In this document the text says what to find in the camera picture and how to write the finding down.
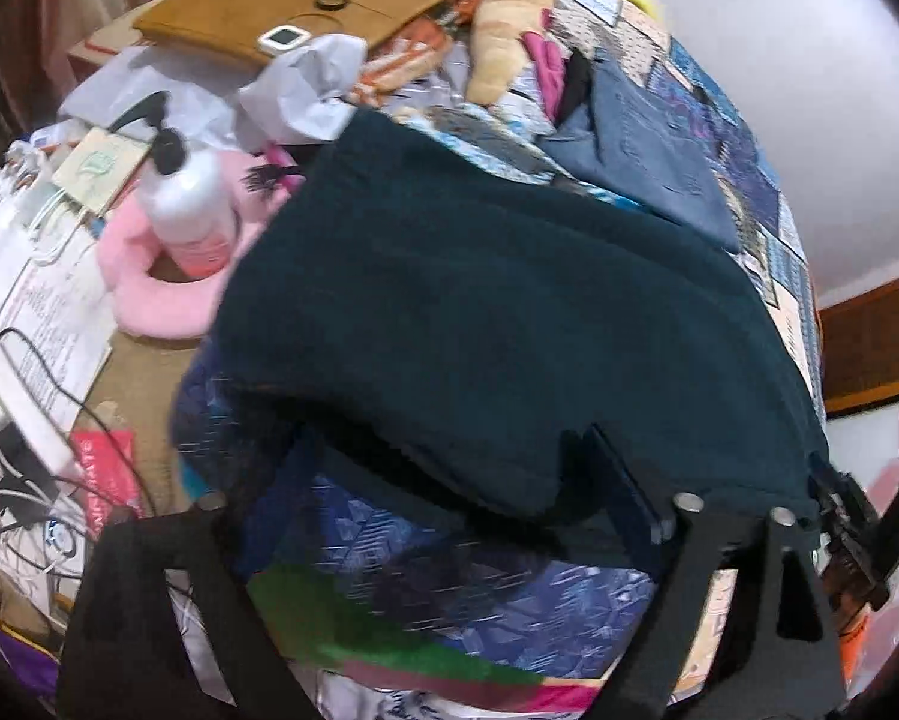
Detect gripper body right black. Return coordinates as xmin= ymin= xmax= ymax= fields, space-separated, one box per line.
xmin=810 ymin=455 xmax=899 ymax=631

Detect folded blue denim jeans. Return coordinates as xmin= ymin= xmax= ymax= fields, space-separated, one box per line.
xmin=539 ymin=52 xmax=740 ymax=254

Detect small white digital clock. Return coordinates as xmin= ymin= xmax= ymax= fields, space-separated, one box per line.
xmin=255 ymin=25 xmax=311 ymax=57

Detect white pink lotion bottle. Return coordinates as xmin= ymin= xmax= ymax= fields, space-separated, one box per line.
xmin=109 ymin=91 xmax=237 ymax=280

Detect white power strip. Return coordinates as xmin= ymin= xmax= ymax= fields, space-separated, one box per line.
xmin=0 ymin=345 xmax=75 ymax=476

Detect brown wooden wardrobe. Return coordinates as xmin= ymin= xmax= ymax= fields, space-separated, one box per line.
xmin=820 ymin=278 xmax=899 ymax=418

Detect magenta pink cloth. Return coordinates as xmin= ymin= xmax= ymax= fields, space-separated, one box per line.
xmin=521 ymin=31 xmax=566 ymax=124

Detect dark teal fleece pants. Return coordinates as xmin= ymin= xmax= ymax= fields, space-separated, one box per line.
xmin=171 ymin=110 xmax=828 ymax=566

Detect patchwork patterned bedspread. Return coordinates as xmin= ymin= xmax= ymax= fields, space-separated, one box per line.
xmin=171 ymin=0 xmax=822 ymax=718

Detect crumpled white paper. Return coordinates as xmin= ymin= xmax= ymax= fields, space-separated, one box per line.
xmin=237 ymin=32 xmax=368 ymax=145

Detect pink fluffy neck pillow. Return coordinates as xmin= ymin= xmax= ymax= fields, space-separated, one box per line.
xmin=95 ymin=145 xmax=305 ymax=341

